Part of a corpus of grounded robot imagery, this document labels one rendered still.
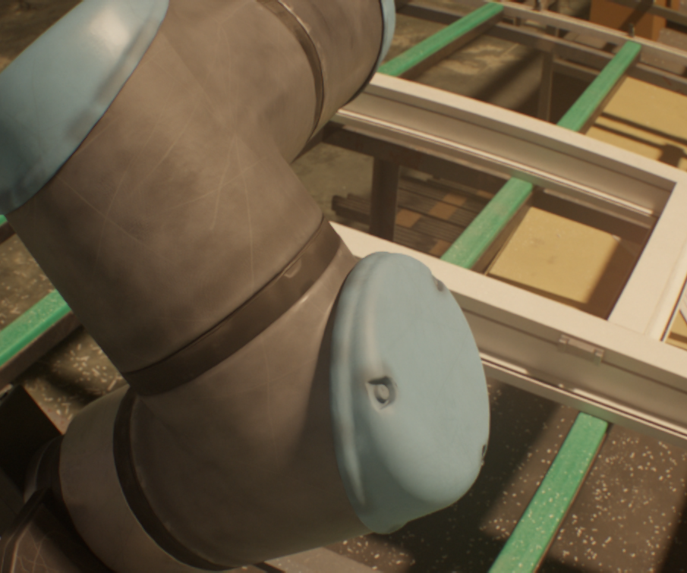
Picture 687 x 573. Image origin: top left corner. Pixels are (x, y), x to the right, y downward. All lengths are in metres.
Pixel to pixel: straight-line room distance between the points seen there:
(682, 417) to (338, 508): 0.66
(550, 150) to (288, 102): 1.00
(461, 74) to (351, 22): 3.66
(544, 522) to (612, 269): 0.85
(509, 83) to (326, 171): 1.19
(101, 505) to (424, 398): 0.14
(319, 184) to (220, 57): 2.76
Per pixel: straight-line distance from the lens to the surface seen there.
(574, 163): 1.32
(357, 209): 2.29
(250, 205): 0.29
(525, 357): 0.96
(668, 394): 0.93
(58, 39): 0.29
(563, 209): 1.40
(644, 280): 1.04
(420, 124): 1.40
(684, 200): 1.24
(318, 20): 0.38
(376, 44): 0.43
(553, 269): 1.58
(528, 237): 1.65
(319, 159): 3.22
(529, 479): 1.26
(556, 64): 2.60
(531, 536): 0.82
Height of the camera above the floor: 1.47
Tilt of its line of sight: 34 degrees down
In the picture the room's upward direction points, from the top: 3 degrees clockwise
